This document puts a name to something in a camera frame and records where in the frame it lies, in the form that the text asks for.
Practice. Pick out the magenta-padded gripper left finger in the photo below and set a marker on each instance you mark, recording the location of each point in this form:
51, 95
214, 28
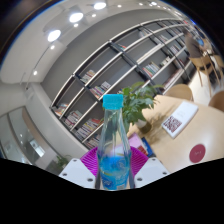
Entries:
77, 171

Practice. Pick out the ceiling lights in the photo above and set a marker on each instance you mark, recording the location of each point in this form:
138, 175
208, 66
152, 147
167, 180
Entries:
76, 17

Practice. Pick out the green plant in white pot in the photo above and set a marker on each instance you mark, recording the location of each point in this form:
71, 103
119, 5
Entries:
138, 103

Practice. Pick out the pink book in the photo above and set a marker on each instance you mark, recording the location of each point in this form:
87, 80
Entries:
136, 140

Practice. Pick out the small potted plant on ledge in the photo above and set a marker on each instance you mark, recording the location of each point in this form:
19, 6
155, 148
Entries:
62, 161

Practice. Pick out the clear bottle with blue cap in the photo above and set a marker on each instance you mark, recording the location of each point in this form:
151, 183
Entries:
113, 156

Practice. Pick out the flat round red coaster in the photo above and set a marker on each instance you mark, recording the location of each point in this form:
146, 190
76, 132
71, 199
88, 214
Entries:
197, 153

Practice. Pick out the grey shelf unit with books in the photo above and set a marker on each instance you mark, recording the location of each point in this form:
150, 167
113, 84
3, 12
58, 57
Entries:
106, 73

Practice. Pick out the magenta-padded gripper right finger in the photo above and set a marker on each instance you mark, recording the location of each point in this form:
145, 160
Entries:
151, 171

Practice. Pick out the white booklet with square code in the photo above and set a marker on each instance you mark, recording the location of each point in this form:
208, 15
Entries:
180, 120

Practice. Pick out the round-backed wooden chair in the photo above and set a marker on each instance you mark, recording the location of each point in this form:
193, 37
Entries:
180, 92
217, 101

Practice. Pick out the person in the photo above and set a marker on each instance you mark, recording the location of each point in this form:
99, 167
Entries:
193, 45

